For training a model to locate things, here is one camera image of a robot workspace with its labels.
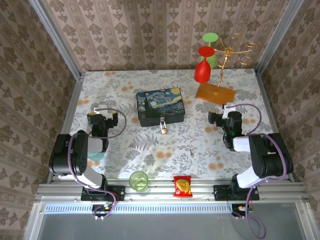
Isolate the red snack packet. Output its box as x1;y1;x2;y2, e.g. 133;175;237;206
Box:
173;175;193;198

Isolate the teal round lid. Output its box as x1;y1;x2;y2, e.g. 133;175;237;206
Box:
87;151;105;162

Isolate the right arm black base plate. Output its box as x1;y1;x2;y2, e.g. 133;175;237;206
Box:
213;185;260;202

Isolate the starry night painted box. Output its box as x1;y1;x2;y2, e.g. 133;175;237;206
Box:
136;87;187;128

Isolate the floral tablecloth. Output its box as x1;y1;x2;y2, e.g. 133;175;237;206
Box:
58;69;288;180

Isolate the white slotted cable duct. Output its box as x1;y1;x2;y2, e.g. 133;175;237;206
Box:
44;203;232;213

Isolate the aluminium side rail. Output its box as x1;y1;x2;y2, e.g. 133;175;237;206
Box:
46;72;85;185
254;69;296;182

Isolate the small brass padlock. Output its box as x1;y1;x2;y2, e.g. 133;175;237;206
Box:
159;116;169;135

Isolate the red goblet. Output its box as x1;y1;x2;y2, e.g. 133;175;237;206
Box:
194;45;216;84

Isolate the green transparent plastic cup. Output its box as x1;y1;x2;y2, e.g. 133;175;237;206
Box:
128;170;149;193

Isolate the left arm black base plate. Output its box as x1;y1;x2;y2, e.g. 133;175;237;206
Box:
80;185;126;202

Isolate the black power connector block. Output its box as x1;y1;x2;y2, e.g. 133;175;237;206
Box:
231;203;253;218
91;203;116;218

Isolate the aluminium table edge rail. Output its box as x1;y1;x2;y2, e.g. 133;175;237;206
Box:
34;183;310;204

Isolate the green goblet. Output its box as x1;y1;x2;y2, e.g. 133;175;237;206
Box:
201;32;219;70

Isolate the gold glass rack stand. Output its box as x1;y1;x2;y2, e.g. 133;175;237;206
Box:
195;33;260;106

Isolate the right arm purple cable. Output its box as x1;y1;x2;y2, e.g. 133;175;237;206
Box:
232;103;288;240

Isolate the aluminium corner post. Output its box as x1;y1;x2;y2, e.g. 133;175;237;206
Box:
28;0;83;80
254;0;305;75

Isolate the grey metal panel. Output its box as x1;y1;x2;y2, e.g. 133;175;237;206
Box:
37;212;310;240

